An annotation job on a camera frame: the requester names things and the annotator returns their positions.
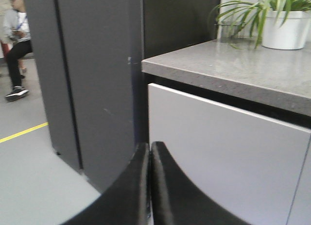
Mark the white plant pot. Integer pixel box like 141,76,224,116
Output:
261,11,311,50

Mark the grey side counter cabinet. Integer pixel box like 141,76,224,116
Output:
142,39,311,225

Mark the person in grey top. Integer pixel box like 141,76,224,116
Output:
3,0,33,102

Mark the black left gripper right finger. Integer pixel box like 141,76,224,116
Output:
150,141,247,225

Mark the green leafy plant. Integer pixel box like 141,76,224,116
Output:
209,0,311,47

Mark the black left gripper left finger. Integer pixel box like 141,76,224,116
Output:
63,143,150,225

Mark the tall dark grey cabinet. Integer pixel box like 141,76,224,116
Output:
24,0,220,192

